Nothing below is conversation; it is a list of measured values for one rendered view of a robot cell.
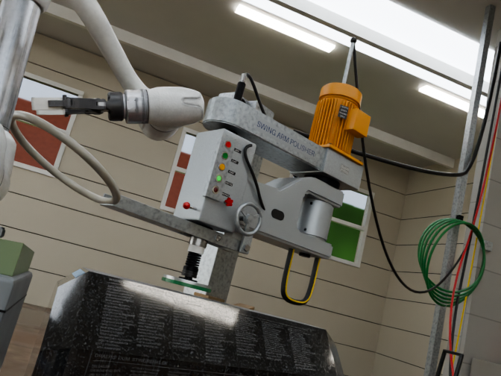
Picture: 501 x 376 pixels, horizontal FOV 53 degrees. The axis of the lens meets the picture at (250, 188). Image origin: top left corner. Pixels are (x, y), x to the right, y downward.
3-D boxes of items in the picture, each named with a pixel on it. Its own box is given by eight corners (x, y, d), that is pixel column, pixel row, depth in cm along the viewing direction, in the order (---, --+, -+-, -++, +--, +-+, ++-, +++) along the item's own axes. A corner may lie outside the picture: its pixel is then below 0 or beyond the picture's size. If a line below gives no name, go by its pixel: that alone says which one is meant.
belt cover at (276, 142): (323, 196, 289) (329, 169, 292) (358, 196, 269) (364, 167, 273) (188, 132, 232) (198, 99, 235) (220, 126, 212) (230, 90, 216)
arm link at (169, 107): (150, 121, 126) (144, 133, 139) (209, 121, 131) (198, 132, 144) (147, 80, 127) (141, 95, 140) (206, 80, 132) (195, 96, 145)
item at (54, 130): (86, 206, 213) (90, 201, 215) (139, 208, 175) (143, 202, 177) (-9, 123, 190) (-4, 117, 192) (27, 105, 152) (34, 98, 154)
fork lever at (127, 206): (226, 251, 241) (229, 242, 243) (251, 255, 226) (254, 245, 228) (95, 204, 201) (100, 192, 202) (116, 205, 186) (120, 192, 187)
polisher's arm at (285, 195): (300, 274, 273) (319, 189, 283) (331, 280, 255) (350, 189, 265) (191, 240, 229) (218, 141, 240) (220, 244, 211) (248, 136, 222)
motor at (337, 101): (324, 167, 292) (338, 104, 300) (367, 165, 268) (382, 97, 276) (291, 150, 275) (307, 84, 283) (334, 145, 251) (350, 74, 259)
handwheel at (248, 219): (244, 239, 228) (253, 207, 231) (259, 240, 220) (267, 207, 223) (219, 230, 219) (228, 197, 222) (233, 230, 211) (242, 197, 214)
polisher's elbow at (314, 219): (283, 231, 263) (291, 196, 267) (304, 240, 276) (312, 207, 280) (312, 235, 250) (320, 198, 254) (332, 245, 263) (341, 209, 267)
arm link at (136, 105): (147, 86, 127) (123, 86, 125) (148, 122, 128) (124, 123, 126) (142, 91, 136) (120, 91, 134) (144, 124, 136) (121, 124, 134)
